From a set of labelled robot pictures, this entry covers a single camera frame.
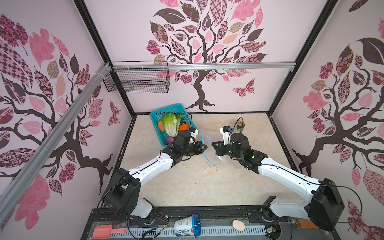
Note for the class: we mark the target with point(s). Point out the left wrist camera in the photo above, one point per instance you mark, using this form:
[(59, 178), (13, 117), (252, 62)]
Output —
[(194, 132)]

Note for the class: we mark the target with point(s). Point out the brown potato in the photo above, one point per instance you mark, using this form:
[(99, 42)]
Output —
[(161, 127)]

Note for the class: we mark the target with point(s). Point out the pink plastic scoop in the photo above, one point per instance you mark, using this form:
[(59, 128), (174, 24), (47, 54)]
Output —
[(104, 231)]

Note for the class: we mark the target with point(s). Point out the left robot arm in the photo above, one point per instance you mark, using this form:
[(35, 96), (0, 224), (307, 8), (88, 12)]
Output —
[(122, 193)]

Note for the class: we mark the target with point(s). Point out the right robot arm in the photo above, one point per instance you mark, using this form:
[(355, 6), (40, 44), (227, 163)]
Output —
[(320, 202)]

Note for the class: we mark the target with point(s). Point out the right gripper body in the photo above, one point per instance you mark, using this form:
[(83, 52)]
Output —
[(230, 152)]

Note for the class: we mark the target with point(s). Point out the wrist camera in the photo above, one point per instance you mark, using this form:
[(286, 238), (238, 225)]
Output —
[(226, 133), (194, 132)]

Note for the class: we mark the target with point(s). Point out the beige egg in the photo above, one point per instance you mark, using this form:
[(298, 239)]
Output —
[(238, 225)]

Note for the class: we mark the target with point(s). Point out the white yogurt cup blue lid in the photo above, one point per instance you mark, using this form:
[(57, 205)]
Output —
[(189, 226)]

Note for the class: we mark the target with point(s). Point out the teal plastic basket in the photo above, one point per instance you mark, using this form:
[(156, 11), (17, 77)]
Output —
[(157, 115)]

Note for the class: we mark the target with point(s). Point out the white slotted cable duct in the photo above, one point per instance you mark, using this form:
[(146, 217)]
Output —
[(169, 232)]

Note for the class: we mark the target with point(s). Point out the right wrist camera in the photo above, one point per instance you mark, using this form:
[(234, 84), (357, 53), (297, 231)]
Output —
[(226, 133)]

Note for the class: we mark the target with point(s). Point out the aluminium rail left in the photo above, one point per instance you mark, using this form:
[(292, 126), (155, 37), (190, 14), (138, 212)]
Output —
[(23, 180)]

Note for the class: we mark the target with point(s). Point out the green beverage can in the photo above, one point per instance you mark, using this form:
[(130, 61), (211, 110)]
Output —
[(240, 125)]

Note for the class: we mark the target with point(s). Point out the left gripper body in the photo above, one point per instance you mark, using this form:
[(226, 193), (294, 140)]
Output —
[(189, 150)]

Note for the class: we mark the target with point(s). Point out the napa cabbage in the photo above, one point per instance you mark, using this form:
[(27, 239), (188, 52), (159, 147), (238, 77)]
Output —
[(171, 123)]

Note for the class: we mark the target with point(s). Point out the black wire basket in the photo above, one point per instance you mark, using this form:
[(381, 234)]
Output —
[(138, 77)]

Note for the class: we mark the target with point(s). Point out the aluminium rail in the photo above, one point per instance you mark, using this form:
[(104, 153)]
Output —
[(23, 180), (227, 66)]

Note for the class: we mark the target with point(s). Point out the aluminium rail back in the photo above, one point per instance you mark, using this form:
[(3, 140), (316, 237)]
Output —
[(227, 66)]

